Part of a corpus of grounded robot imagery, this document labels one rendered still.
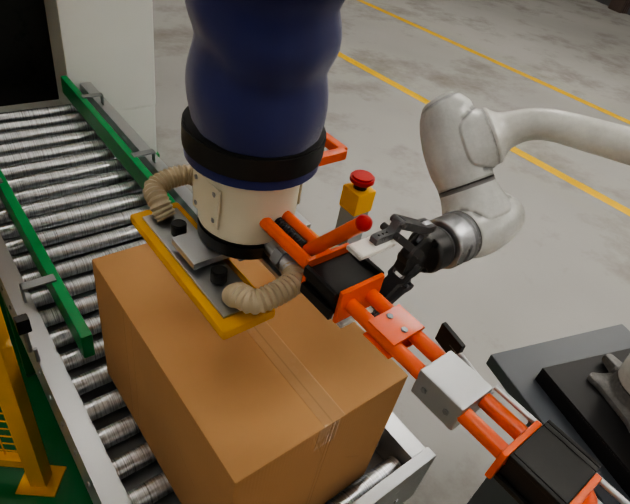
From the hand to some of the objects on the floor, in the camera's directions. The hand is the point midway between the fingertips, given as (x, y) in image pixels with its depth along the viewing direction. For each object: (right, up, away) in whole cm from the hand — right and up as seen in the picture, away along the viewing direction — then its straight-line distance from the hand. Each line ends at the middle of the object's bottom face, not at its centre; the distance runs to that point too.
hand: (348, 286), depth 76 cm
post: (-9, -53, +132) cm, 142 cm away
